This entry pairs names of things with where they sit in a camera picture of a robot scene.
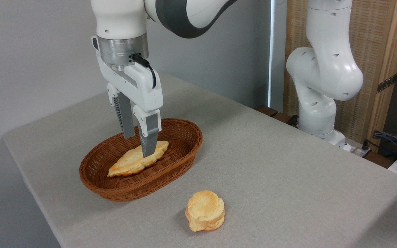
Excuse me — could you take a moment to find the wooden woven screen panel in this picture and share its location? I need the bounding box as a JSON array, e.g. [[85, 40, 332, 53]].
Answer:
[[284, 0, 397, 153]]

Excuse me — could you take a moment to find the dark cable bundle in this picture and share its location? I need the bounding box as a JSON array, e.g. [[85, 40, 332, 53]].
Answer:
[[362, 130, 397, 163]]

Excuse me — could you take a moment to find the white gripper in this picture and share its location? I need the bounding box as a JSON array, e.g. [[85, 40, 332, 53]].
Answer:
[[96, 51, 164, 158]]

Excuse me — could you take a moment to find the grey tablecloth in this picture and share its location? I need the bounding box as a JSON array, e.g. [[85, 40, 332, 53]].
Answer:
[[3, 72, 397, 248]]

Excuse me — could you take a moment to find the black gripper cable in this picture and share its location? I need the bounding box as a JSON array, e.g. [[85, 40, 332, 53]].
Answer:
[[131, 53, 157, 89]]

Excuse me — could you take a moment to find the round stacked bread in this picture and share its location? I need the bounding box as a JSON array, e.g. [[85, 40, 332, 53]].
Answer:
[[185, 190, 225, 232]]

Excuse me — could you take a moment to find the brown wicker basket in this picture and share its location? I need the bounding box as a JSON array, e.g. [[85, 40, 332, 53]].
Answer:
[[79, 118, 203, 202]]

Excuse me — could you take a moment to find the long bread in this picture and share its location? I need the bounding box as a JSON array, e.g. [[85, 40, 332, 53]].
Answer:
[[108, 140, 169, 178]]

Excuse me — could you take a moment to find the metal screen hinge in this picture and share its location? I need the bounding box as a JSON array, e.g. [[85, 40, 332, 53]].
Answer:
[[377, 73, 397, 94]]

